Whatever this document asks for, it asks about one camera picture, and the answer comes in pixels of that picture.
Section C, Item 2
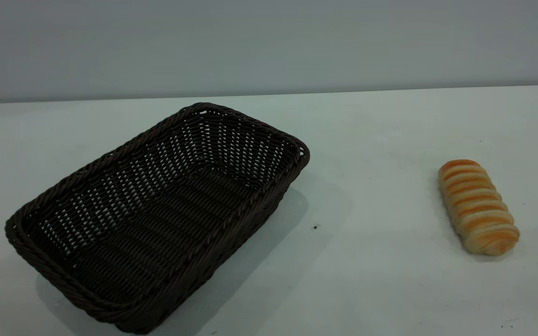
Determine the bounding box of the striped golden bread roll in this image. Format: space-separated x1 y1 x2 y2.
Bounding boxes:
438 159 520 256

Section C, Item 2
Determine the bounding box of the black woven wicker basket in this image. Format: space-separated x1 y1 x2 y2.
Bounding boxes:
5 102 311 335

